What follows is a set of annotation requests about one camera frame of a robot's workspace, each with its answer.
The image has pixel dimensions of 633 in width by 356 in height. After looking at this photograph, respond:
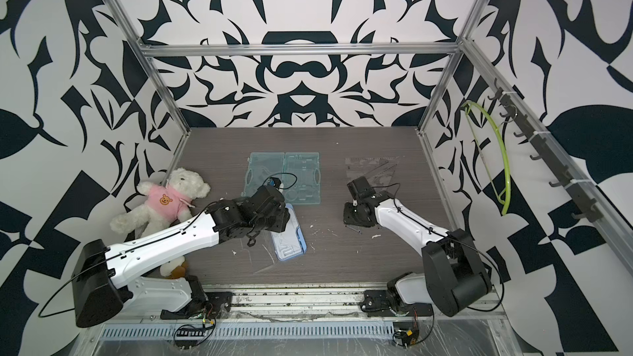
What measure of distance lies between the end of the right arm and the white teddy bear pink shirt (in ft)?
1.89

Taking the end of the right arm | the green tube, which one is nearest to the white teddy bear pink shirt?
the end of the right arm

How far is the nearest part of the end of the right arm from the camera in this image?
25.0 inches

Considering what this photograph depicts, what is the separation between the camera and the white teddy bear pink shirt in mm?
844

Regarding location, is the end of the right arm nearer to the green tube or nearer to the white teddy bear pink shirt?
the green tube
